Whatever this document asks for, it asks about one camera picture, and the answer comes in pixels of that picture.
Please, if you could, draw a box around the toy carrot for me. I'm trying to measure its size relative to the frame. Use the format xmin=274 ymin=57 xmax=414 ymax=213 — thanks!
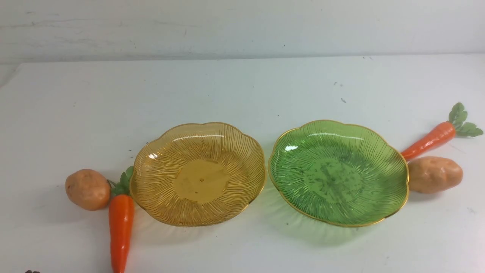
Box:
xmin=401 ymin=102 xmax=484 ymax=162
xmin=108 ymin=166 xmax=135 ymax=273

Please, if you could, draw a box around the toy potato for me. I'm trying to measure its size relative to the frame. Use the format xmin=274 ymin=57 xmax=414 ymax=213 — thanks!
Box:
xmin=65 ymin=169 xmax=111 ymax=211
xmin=408 ymin=157 xmax=463 ymax=194

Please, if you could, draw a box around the amber ribbed plastic plate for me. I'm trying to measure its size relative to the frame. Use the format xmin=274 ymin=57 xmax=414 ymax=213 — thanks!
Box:
xmin=130 ymin=122 xmax=266 ymax=227

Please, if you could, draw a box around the green ribbed plastic plate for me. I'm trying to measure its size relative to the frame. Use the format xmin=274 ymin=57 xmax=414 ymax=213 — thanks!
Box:
xmin=268 ymin=119 xmax=410 ymax=228

